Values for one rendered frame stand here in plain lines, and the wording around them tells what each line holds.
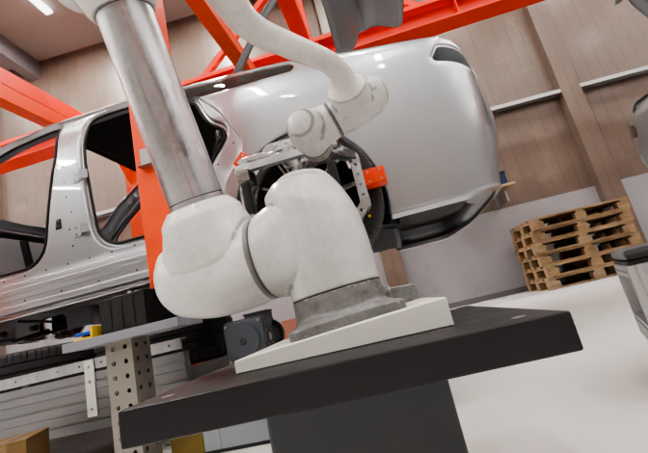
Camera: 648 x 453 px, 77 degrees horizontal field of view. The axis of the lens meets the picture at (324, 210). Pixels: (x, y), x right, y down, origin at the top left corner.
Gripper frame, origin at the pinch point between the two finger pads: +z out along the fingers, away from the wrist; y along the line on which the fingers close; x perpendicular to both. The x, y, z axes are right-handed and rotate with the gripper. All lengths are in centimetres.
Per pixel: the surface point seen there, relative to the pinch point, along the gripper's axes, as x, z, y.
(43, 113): 183, 157, -261
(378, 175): 1.5, 28.5, 15.8
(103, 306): -28, -8, -87
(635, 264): -53, -28, 67
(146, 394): -60, -3, -78
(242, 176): 8.9, 6.4, -34.2
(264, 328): -48, 29, -44
